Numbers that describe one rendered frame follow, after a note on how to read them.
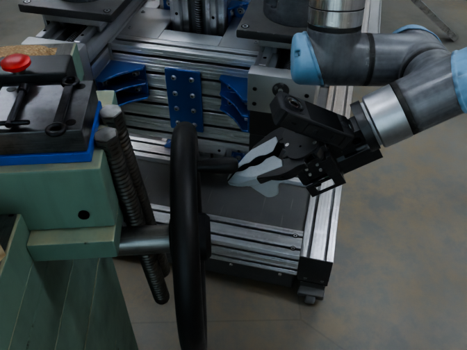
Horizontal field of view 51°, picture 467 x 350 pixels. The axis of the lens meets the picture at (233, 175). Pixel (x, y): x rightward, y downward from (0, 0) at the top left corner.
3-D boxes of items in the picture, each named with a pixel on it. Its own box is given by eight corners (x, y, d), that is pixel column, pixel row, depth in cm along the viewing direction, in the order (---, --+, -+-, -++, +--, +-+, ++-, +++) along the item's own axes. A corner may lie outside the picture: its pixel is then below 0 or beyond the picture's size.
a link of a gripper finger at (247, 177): (246, 215, 72) (303, 190, 69) (225, 192, 68) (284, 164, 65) (244, 199, 74) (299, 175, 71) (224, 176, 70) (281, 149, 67)
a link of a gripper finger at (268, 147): (244, 199, 74) (299, 174, 71) (224, 176, 70) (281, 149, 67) (242, 185, 76) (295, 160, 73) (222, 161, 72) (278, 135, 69)
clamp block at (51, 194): (115, 229, 54) (100, 171, 48) (-9, 236, 53) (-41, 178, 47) (126, 144, 65) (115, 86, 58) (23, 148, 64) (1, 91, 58)
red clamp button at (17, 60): (28, 73, 50) (25, 65, 50) (-2, 75, 50) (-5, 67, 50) (35, 59, 53) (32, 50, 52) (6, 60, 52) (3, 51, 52)
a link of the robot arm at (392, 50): (363, 20, 73) (381, 47, 64) (439, 20, 73) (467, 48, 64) (356, 69, 77) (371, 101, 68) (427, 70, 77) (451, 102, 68)
